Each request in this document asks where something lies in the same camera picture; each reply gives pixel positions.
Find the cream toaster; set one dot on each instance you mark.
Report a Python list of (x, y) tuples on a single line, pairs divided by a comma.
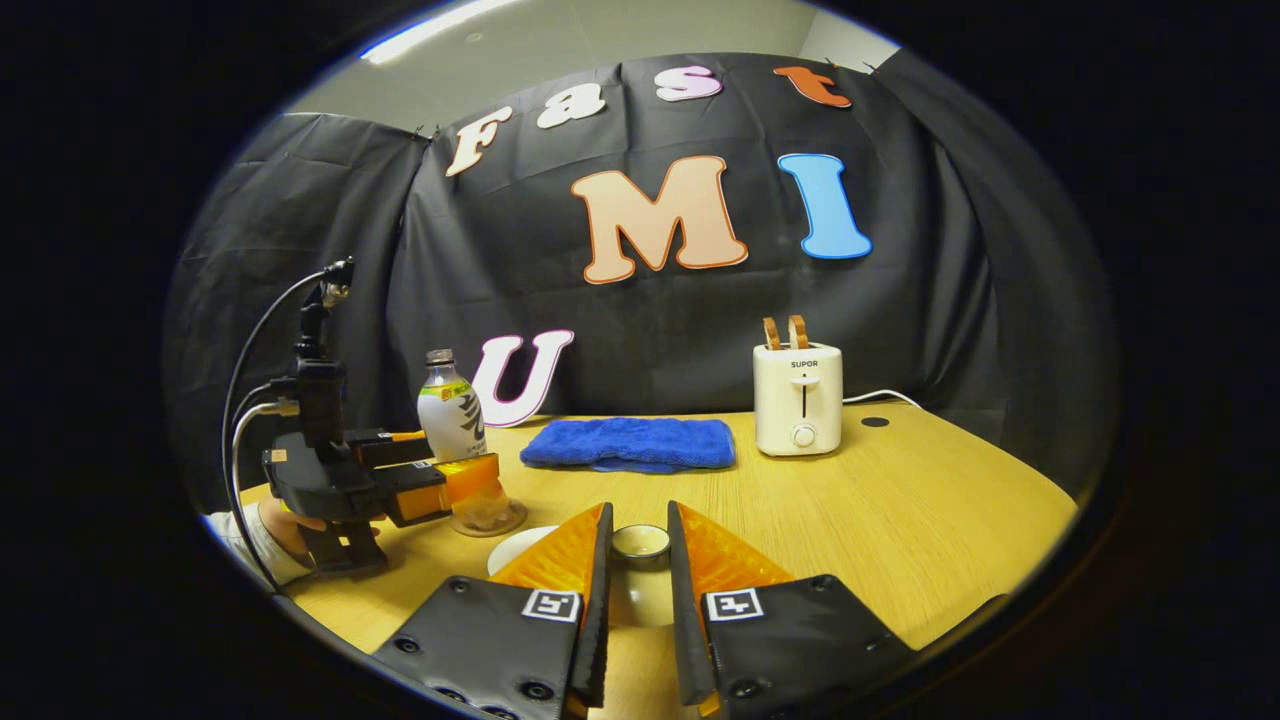
[(797, 405)]

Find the toast slice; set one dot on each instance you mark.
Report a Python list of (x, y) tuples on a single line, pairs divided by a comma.
[(772, 334), (798, 332)]

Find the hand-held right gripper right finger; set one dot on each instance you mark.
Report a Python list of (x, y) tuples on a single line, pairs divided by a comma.
[(685, 620)]

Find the blue towel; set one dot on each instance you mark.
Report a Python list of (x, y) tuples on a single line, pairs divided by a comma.
[(630, 445)]

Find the round cork coaster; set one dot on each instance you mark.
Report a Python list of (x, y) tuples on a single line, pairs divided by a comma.
[(512, 520)]

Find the clear water bottle white label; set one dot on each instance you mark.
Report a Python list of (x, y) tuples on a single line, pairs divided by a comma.
[(450, 415)]

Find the cream teacup lid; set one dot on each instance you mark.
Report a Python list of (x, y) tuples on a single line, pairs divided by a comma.
[(640, 585)]

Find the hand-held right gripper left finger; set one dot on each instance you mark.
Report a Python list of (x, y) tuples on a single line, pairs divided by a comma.
[(600, 620)]

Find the black backdrop cloth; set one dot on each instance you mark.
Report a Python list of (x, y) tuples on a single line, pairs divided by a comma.
[(650, 320)]

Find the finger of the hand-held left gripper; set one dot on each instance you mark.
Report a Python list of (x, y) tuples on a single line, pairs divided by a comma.
[(415, 495), (390, 448)]

